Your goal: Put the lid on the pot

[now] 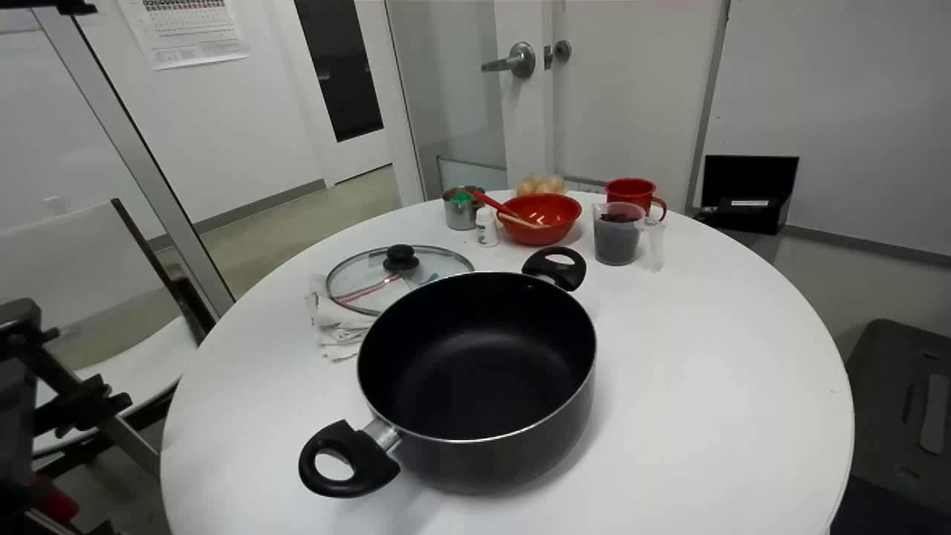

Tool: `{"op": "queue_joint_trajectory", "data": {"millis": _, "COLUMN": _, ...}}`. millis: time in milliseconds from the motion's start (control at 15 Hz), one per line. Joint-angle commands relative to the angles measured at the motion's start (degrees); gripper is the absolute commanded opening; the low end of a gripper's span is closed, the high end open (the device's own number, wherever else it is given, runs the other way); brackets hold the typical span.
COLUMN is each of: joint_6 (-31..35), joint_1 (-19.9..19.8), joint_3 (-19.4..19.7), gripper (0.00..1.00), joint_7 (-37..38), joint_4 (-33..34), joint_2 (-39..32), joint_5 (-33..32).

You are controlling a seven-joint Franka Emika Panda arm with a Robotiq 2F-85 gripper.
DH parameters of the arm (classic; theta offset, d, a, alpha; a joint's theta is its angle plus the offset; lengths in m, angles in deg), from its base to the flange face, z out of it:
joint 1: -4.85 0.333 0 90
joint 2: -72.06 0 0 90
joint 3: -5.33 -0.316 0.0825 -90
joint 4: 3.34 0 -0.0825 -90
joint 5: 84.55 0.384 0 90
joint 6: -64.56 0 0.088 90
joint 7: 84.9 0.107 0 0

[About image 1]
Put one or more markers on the dark grey bin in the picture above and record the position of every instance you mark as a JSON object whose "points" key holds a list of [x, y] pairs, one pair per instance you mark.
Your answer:
{"points": [[900, 464]]}

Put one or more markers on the metal cup with colourful items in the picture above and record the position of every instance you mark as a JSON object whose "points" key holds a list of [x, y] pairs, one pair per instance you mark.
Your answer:
{"points": [[461, 206]]}

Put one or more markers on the silver door lock knob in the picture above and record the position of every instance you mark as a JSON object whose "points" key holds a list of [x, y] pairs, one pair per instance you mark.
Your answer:
{"points": [[556, 51]]}

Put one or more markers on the white wall poster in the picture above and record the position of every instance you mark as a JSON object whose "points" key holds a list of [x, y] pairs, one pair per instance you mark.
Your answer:
{"points": [[181, 34]]}

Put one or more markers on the black metal stand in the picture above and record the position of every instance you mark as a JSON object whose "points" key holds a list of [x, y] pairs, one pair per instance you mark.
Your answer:
{"points": [[36, 398]]}

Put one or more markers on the red mug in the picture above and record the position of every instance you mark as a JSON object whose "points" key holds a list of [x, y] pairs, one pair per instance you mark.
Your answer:
{"points": [[639, 193]]}

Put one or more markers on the glass pot lid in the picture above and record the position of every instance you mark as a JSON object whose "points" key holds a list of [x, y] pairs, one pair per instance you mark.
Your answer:
{"points": [[371, 282]]}

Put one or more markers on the red plastic bowl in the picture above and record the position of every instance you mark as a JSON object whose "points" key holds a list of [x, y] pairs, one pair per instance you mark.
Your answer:
{"points": [[539, 222]]}

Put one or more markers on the white red-striped dish towel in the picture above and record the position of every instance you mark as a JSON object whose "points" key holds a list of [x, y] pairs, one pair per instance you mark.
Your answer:
{"points": [[340, 331]]}

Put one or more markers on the silver door lever handle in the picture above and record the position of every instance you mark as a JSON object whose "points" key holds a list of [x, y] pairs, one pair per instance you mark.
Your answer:
{"points": [[519, 62]]}

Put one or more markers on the black cooking pot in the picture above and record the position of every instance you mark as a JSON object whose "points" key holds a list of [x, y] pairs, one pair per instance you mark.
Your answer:
{"points": [[473, 381]]}

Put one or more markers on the pile of beige eggs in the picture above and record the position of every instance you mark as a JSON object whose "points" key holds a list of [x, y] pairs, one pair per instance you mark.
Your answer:
{"points": [[539, 185]]}

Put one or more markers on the clear cup with dark contents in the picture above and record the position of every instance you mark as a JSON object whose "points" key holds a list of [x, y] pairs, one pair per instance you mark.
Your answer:
{"points": [[617, 233]]}

